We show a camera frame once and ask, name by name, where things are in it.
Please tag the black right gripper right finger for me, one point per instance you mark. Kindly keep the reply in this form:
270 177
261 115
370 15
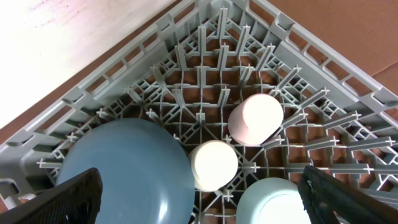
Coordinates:
329 200

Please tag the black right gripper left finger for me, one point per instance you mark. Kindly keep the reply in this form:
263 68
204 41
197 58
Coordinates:
76 200

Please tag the light blue bowl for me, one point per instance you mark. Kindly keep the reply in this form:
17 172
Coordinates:
270 201

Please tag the dark blue plate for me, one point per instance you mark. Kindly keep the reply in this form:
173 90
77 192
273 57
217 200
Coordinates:
146 175

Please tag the pink cup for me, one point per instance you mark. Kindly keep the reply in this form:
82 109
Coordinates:
255 119

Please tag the cream white cup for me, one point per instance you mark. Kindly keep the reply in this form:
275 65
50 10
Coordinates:
214 164

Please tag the grey dishwasher rack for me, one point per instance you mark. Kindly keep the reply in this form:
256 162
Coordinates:
188 72

